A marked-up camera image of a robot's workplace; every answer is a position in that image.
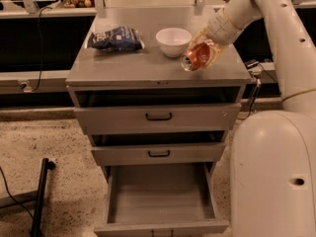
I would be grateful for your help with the grey middle drawer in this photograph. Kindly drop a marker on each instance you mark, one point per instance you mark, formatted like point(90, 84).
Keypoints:
point(158, 148)

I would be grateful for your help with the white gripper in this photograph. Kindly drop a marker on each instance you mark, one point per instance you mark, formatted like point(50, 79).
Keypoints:
point(219, 30)

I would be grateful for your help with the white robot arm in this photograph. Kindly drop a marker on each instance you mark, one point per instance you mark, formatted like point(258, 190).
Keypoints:
point(273, 153)

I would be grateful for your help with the grey top drawer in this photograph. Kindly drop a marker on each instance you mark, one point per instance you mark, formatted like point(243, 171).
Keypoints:
point(124, 119)

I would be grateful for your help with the blue chip bag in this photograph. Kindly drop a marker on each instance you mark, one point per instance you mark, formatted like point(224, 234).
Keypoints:
point(120, 39)

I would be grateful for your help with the grey drawer cabinet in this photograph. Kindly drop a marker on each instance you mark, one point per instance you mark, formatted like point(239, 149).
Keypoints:
point(149, 76)

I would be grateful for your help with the grey drawer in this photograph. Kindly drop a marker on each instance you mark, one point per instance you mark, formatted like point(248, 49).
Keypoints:
point(158, 148)
point(164, 200)
point(124, 119)

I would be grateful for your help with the white bowl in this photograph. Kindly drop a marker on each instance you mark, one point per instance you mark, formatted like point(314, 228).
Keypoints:
point(173, 41)

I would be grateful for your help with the black stand leg left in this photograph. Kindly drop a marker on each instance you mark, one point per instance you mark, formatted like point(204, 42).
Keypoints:
point(46, 165)

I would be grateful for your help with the black power adapter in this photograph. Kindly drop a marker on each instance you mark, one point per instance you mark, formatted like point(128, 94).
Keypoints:
point(251, 64)

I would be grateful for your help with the grey bottom drawer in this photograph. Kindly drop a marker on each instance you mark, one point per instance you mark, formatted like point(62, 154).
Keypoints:
point(164, 200)

